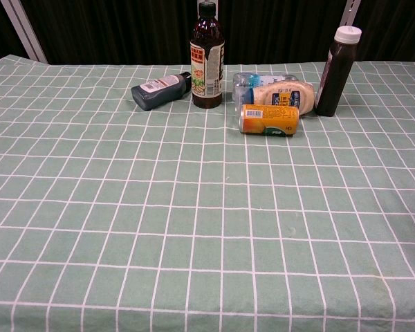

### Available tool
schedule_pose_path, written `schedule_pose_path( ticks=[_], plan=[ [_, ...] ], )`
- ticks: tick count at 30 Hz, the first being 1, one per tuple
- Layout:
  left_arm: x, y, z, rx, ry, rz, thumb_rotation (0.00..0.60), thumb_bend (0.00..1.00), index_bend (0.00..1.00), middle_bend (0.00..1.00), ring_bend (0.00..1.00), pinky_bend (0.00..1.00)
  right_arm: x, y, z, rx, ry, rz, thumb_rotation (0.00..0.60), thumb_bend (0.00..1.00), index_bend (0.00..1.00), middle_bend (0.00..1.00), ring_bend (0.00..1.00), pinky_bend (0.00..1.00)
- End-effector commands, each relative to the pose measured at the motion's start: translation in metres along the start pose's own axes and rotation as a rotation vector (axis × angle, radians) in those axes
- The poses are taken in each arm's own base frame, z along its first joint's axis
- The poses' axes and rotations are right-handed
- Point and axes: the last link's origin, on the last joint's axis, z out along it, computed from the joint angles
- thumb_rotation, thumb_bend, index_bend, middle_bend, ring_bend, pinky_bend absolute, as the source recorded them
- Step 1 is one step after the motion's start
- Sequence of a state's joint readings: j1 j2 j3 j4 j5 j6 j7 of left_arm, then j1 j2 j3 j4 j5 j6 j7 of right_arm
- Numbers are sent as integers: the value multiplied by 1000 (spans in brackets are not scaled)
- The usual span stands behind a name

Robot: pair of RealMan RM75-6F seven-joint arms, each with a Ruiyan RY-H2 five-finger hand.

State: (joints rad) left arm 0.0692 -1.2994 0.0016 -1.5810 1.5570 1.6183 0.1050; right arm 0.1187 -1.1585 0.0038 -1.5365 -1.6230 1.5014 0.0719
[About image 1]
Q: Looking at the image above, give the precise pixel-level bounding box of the yellow orange drink can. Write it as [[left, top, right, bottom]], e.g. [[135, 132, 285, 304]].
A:
[[238, 103, 300, 137]]

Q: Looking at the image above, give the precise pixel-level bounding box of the green white checked tablecloth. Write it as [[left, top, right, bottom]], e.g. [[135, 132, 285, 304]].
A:
[[0, 55, 415, 332]]

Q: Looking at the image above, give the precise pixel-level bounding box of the grey squeeze bottle black cap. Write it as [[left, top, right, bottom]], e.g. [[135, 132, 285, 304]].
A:
[[130, 71, 192, 111]]

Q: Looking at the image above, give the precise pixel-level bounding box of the clear plastic water bottle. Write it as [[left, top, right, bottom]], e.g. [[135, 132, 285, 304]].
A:
[[232, 72, 299, 112]]

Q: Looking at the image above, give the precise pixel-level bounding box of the brown tea bottle with label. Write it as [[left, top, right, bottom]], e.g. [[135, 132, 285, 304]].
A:
[[189, 1, 226, 109]]

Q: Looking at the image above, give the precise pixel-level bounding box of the cream mayonnaise squeeze bottle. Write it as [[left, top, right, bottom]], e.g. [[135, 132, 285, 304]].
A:
[[252, 82, 315, 116]]

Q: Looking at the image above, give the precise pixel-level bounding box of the dark pleated curtain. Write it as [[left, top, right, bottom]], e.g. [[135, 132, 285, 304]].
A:
[[0, 0, 415, 66]]

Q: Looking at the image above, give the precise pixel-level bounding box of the dark juice bottle white cap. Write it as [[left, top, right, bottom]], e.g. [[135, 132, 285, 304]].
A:
[[313, 25, 363, 117]]

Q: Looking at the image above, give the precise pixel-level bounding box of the perforated metal frame rail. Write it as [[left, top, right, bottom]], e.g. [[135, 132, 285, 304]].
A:
[[342, 0, 362, 28]]

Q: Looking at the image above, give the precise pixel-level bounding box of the grey metal frame bar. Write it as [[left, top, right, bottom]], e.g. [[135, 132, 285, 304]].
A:
[[0, 0, 50, 64]]

